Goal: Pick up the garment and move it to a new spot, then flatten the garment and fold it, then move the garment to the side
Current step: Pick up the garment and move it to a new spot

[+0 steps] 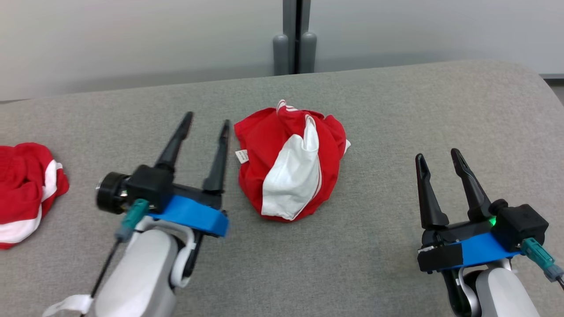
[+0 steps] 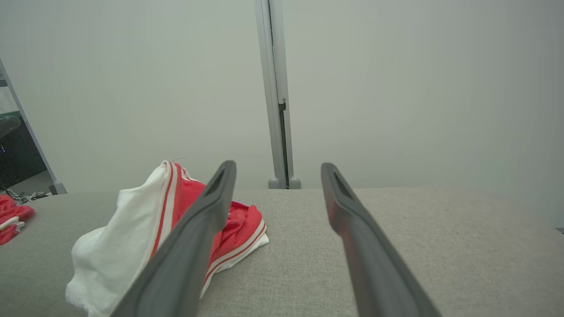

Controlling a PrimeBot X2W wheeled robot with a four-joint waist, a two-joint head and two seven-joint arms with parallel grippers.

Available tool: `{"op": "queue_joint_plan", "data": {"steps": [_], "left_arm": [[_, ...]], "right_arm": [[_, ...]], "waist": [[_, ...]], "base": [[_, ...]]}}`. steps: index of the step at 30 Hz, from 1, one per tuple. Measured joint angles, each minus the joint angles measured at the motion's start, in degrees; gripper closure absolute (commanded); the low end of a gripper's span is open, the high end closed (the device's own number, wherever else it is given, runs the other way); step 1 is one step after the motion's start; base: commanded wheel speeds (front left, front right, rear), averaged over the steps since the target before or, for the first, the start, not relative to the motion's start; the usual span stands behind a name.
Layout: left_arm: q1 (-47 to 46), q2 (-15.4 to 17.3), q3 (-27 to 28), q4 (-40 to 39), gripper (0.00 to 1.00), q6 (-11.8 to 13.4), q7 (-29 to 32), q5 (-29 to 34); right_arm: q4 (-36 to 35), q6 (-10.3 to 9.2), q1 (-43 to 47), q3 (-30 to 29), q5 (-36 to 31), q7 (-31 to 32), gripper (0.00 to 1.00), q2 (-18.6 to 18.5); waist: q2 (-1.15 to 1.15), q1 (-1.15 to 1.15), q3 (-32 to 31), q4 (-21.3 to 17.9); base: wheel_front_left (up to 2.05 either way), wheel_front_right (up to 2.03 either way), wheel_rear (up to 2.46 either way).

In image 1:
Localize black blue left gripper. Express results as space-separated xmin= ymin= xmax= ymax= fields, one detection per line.
xmin=150 ymin=111 xmax=231 ymax=239

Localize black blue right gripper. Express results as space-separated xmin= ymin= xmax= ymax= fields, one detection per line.
xmin=415 ymin=148 xmax=523 ymax=273

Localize red white striped jersey shirt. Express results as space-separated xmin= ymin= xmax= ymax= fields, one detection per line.
xmin=234 ymin=100 xmax=352 ymax=222

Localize red white numbered shorts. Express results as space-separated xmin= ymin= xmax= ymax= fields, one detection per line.
xmin=0 ymin=142 xmax=70 ymax=250

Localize grey fabric sofa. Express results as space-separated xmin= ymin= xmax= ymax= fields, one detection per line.
xmin=0 ymin=59 xmax=564 ymax=317

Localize black cable teal plug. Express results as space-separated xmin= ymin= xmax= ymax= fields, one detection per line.
xmin=519 ymin=237 xmax=564 ymax=291
xmin=89 ymin=198 xmax=151 ymax=299

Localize grey partition post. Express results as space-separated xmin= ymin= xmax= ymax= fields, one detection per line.
xmin=272 ymin=0 xmax=318 ymax=76

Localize white cable label strap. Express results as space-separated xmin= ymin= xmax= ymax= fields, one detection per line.
xmin=42 ymin=294 xmax=94 ymax=317

